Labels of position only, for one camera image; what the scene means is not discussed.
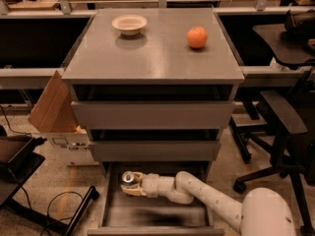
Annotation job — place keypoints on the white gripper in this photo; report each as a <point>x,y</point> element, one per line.
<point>152,184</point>

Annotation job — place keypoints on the redbull can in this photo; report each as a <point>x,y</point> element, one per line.
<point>128,178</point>

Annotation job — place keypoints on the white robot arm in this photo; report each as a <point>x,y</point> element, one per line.
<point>263,212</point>

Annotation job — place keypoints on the bottom grey drawer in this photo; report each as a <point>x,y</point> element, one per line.
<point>140,216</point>

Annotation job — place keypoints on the grey drawer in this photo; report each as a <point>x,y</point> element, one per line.
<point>155,145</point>
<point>140,216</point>
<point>152,107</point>

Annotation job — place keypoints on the middle grey drawer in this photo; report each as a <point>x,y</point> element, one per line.
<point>155,145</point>

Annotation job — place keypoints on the grey drawer cabinet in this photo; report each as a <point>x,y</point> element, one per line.
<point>159,55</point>

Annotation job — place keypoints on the top grey drawer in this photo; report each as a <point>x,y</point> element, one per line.
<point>152,107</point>

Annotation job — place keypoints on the cardboard box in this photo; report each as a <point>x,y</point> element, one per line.
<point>54,118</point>

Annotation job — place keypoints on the black stand left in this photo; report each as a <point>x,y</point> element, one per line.
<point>18,162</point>

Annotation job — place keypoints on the black office chair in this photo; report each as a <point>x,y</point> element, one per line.
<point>289,132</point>

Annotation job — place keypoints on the white bowl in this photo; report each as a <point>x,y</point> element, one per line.
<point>129,24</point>

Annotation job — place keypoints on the orange fruit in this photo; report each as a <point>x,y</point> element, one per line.
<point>197,37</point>

